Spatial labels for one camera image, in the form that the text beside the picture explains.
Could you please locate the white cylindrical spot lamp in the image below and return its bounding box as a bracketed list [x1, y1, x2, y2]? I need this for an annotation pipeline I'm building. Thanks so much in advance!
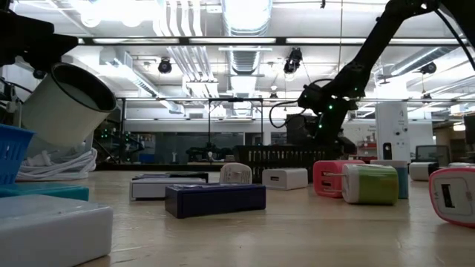
[20, 62, 118, 159]

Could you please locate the red storage shelf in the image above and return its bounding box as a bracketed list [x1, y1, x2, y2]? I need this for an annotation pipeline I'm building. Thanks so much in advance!
[356, 139, 378, 161]

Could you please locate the blue white USB charger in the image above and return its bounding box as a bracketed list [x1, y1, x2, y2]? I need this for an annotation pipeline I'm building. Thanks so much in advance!
[370, 159, 410, 200]

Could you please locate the black monitor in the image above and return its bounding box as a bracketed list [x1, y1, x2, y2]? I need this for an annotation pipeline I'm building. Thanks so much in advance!
[286, 113, 316, 147]

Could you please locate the green white USB charger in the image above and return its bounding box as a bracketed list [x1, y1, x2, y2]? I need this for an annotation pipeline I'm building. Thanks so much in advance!
[321, 163, 400, 206]

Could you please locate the teal rectangular box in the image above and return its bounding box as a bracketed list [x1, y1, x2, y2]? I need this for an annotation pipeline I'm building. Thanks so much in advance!
[0, 182, 91, 202]

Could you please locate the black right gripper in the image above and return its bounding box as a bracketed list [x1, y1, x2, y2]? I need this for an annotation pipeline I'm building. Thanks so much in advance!
[315, 99, 358, 156]

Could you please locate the blue plastic basket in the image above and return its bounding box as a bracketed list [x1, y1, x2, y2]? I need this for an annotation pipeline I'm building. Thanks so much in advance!
[0, 123, 37, 185]

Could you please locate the black overhead light bar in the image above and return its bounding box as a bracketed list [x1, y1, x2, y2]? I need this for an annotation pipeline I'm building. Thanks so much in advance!
[76, 36, 469, 47]

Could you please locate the white rectangular box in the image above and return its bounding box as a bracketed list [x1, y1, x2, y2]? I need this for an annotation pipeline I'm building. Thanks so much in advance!
[0, 194, 114, 267]
[129, 177, 207, 202]

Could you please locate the white pillar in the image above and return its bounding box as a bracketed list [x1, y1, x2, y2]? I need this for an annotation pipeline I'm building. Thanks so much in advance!
[375, 101, 411, 164]

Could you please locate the black metal table frame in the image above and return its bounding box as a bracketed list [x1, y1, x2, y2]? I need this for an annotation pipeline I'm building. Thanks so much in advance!
[94, 161, 238, 173]

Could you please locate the white USB wall charger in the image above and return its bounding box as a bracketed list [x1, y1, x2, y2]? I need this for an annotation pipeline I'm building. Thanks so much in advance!
[261, 167, 309, 191]

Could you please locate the black plastic basket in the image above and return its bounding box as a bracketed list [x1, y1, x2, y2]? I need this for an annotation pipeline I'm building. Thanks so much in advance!
[232, 145, 346, 184]

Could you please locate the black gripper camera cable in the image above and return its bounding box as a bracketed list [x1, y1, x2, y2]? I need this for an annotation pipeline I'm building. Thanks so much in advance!
[269, 77, 335, 130]

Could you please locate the navy blue rectangular box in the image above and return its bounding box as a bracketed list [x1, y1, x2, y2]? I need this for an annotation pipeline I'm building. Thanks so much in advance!
[164, 182, 267, 220]

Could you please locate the white rounded USB charger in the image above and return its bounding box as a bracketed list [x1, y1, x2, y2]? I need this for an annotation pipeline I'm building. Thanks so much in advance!
[408, 161, 441, 182]

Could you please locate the black rectangular box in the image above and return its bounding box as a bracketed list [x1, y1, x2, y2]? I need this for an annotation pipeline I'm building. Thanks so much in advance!
[167, 171, 210, 183]

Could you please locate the red USB wall charger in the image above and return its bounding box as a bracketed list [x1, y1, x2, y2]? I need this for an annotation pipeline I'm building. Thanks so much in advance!
[428, 166, 475, 228]
[312, 159, 367, 199]
[219, 162, 254, 185]

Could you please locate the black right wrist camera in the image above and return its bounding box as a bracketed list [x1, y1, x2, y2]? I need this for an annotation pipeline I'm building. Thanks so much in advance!
[296, 82, 326, 112]

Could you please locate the black metal frame stand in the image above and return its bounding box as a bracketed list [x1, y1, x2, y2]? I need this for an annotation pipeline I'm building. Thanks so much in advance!
[118, 96, 265, 164]

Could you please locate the white coiled lamp cable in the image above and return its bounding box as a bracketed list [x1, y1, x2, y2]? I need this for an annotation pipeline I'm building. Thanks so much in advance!
[16, 147, 98, 182]

